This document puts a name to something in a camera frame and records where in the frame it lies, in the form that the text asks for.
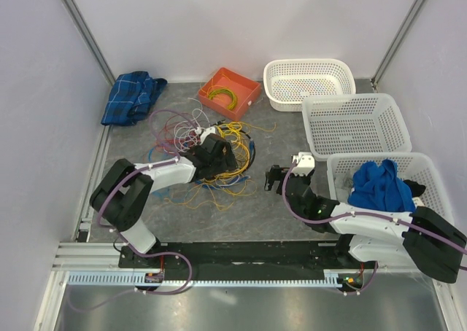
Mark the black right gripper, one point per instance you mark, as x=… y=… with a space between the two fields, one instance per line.
x=274 y=173

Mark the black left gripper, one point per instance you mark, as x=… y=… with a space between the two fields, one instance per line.
x=228 y=163

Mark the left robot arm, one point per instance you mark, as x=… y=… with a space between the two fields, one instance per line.
x=122 y=194

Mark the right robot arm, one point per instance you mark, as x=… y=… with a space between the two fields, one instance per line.
x=428 y=241

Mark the orange plastic box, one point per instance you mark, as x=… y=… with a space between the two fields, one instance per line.
x=229 y=94

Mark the blue towel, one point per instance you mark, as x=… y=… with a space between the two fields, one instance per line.
x=377 y=187

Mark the middle white perforated basket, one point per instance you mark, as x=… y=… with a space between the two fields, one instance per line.
x=359 y=123

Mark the white basket with cloths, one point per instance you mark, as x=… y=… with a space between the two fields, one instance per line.
x=413 y=166

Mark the blue plaid cloth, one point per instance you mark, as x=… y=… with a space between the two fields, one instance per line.
x=131 y=98

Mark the rounded white perforated basket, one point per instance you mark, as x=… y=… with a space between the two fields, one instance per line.
x=287 y=82

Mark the black cloth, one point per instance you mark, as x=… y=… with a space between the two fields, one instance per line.
x=416 y=189

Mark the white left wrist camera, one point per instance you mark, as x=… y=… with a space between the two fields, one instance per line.
x=202 y=133

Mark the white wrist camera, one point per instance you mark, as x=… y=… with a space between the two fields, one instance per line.
x=303 y=164
x=202 y=133

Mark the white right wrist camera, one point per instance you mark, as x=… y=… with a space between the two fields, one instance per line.
x=303 y=164

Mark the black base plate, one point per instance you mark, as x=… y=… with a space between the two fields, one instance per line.
x=263 y=259

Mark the light blue cable duct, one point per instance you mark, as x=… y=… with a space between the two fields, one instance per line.
x=142 y=279

